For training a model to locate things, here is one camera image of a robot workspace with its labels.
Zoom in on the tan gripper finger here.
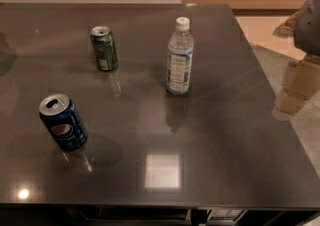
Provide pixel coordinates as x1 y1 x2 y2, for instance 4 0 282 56
275 54 320 115
278 12 298 35

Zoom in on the clear plastic water bottle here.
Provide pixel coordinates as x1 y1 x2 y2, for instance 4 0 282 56
167 17 194 95

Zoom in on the green soda can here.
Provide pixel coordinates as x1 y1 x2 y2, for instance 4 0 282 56
90 26 118 71

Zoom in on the blue Pepsi can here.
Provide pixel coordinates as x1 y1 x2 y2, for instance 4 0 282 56
39 94 87 151

